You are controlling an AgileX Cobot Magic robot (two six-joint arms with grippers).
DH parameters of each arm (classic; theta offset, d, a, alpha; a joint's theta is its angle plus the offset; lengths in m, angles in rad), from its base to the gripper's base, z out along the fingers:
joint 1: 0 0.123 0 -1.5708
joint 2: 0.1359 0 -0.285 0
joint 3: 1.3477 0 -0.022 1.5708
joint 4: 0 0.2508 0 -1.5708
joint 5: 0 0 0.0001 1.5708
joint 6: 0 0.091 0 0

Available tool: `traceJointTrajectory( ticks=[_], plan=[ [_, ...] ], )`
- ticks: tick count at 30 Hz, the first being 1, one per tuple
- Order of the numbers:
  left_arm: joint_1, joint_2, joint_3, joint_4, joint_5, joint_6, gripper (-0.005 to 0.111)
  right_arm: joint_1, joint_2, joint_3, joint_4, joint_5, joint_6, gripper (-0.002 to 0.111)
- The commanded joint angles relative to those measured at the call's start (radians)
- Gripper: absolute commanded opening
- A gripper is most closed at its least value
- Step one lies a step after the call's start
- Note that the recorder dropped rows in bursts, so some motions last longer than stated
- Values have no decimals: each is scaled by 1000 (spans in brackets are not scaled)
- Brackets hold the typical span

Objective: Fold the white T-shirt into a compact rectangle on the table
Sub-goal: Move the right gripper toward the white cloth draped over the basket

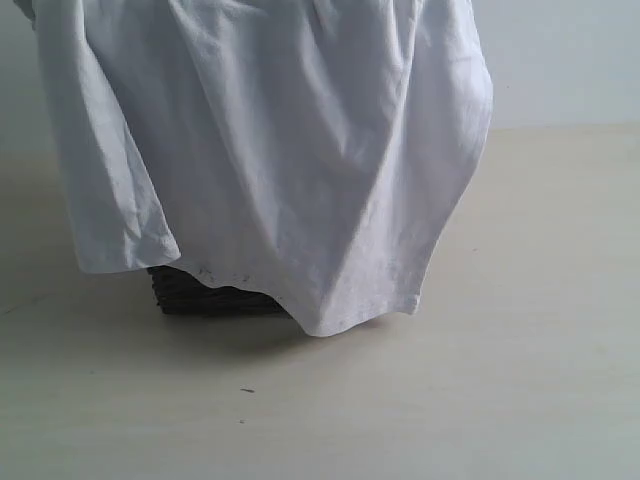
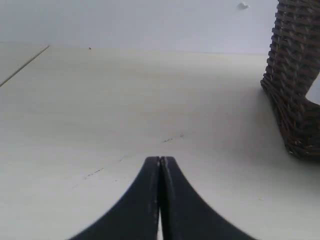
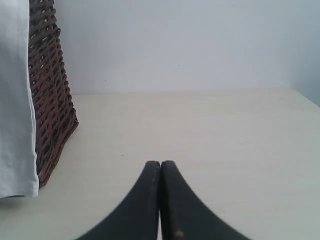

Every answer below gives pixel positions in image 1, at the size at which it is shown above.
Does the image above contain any white shirt garment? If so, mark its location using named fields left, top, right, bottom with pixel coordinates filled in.
left=32, top=1, right=493, bottom=337

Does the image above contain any dark brown wicker basket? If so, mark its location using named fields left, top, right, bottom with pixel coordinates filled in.
left=147, top=266, right=287, bottom=318

